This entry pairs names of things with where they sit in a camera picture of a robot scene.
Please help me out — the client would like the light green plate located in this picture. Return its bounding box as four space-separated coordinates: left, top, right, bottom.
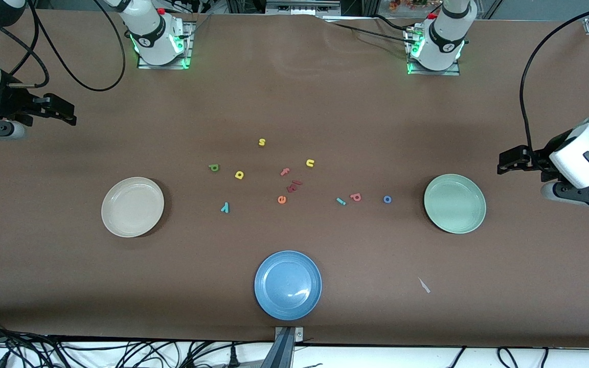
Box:
424 174 487 235

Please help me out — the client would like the beige brown plate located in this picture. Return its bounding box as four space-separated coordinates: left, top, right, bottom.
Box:
101 177 165 238

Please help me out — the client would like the orange decoration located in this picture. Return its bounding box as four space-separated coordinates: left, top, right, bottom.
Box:
388 0 429 12

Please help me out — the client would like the blue plate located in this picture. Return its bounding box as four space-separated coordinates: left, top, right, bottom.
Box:
254 250 323 321

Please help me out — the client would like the grey metal box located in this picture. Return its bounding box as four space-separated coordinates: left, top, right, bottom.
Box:
265 0 342 16

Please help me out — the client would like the thick black cable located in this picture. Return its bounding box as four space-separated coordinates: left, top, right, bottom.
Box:
7 0 51 90

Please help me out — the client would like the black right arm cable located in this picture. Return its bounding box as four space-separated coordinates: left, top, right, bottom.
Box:
28 0 126 93

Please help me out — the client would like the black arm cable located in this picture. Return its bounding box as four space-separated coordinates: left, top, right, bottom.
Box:
519 4 589 154
28 0 126 93

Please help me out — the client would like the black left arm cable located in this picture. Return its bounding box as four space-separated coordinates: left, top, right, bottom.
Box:
519 4 589 154

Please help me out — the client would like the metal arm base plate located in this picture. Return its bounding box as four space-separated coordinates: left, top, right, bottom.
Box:
405 26 461 76
138 20 194 70

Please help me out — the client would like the black base cable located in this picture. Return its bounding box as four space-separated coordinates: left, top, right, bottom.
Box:
369 13 420 33
323 20 418 43

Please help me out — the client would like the looped black cable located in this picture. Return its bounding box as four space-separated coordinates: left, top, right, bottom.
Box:
495 347 549 368

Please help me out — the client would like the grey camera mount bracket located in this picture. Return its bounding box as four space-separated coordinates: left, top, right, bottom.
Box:
261 326 305 368

